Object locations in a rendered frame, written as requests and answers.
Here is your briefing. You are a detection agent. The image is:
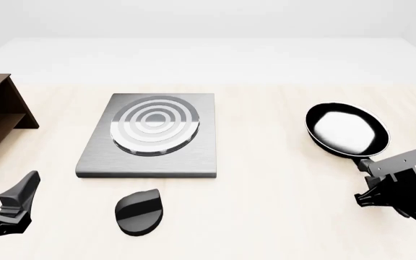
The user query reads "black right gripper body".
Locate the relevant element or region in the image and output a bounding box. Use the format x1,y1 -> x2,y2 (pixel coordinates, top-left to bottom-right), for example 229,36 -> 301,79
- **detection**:
354,170 -> 416,218

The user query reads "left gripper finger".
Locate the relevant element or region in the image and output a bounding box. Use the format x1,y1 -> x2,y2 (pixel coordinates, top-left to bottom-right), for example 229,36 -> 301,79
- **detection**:
0,170 -> 41,219

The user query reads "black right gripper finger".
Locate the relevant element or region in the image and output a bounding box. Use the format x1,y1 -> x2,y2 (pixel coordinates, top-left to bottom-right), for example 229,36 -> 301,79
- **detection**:
364,174 -> 385,191

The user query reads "black frying pan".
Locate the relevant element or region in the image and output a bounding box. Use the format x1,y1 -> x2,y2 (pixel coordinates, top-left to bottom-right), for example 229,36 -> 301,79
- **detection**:
305,102 -> 391,175

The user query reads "round black stove knob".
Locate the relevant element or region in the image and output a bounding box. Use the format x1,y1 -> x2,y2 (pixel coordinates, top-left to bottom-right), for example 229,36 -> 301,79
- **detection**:
114,188 -> 165,238

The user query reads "flat grey stove plate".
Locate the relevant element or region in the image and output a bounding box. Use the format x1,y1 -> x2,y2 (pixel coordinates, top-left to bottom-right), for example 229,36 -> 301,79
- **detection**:
74,92 -> 218,180

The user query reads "brown wooden open cabinet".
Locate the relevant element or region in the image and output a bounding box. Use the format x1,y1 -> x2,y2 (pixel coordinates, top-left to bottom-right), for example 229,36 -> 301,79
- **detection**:
0,73 -> 40,169

